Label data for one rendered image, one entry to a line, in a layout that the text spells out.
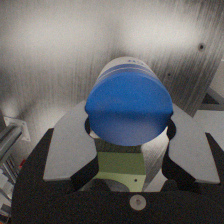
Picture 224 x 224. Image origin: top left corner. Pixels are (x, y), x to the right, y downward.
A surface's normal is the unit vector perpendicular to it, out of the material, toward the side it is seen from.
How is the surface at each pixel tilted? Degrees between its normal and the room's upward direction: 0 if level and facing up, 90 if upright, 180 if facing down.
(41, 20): 0
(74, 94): 0
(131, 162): 90
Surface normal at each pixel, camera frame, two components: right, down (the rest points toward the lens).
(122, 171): 0.00, -0.84
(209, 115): -0.07, 0.54
